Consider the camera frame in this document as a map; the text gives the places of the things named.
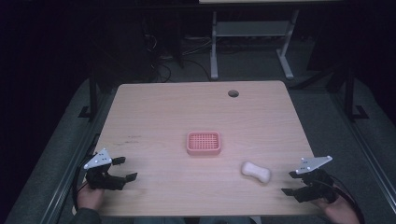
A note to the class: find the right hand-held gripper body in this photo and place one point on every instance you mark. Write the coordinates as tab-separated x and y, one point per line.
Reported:
317	186

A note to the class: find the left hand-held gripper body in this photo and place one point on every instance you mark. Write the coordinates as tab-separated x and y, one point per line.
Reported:
99	179

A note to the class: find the white soap bar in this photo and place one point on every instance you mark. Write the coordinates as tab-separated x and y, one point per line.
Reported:
256	172

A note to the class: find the pink soap dish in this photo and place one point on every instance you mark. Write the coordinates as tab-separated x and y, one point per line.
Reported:
204	143

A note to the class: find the person's left hand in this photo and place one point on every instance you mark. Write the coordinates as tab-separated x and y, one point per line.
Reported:
90	197

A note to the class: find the person's right hand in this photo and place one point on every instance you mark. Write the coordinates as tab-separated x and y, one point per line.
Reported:
339	211

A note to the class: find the black metal stand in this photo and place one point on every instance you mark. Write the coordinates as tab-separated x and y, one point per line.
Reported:
92	93
350	93

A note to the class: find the aluminium floor rail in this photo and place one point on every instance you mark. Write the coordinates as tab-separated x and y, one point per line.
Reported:
67	174
370	155

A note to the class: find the white desk frame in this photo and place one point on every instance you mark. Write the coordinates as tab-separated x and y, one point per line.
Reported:
214	46

